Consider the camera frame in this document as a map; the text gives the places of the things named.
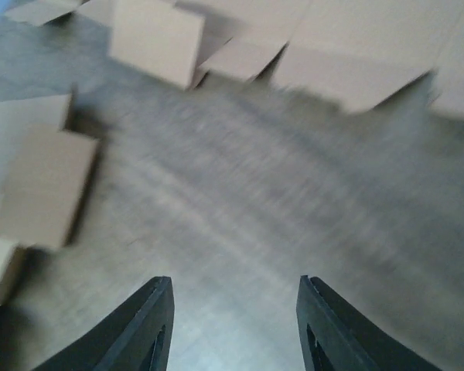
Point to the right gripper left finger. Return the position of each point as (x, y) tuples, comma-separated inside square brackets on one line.
[(135, 336)]

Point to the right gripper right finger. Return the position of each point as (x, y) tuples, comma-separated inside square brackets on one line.
[(336, 336)]

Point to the cardboard box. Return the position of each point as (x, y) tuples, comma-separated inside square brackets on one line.
[(354, 53)]

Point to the flat cardboard blank middle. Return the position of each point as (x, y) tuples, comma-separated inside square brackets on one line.
[(44, 165)]

